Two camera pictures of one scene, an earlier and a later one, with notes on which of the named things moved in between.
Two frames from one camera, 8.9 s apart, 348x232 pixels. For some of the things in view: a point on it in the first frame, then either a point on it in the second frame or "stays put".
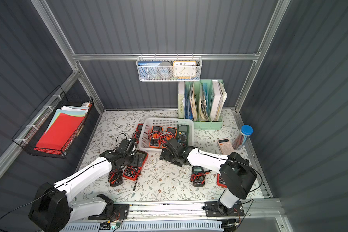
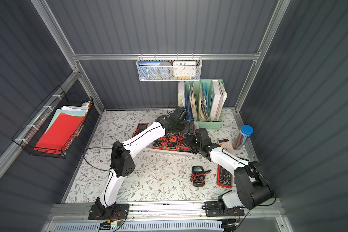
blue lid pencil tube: (246, 130) stays put
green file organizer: (202, 101) stays put
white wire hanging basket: (169, 70) stays put
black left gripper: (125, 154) → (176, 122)
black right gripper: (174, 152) → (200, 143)
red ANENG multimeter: (133, 172) → (182, 141)
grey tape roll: (165, 70) stays put
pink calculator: (225, 146) stays put
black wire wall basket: (53, 129) stays put
